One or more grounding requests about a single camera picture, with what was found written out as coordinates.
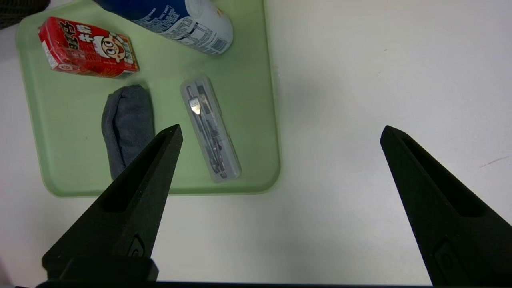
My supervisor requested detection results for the dark grey towel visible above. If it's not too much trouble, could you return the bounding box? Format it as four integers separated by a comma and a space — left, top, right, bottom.
101, 84, 155, 180

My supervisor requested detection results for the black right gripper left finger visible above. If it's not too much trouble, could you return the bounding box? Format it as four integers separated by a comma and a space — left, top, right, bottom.
42, 124, 184, 281

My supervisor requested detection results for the light green plastic tray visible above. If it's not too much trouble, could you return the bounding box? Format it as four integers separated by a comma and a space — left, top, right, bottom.
16, 0, 281, 198

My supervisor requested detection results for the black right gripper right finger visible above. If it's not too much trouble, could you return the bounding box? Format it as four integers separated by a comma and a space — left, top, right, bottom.
380, 125, 512, 286

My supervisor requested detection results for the clear plastic compass case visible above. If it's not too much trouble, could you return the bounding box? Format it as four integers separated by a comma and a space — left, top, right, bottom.
180, 76, 242, 184

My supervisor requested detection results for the dark brown wicker basket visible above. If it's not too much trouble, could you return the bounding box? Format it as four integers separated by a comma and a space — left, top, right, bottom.
0, 0, 51, 30

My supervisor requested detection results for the red milk carton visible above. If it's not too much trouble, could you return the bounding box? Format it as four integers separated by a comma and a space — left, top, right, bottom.
38, 16, 140, 79

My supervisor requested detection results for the blue white spray can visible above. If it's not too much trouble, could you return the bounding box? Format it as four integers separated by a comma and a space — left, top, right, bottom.
93, 0, 234, 56

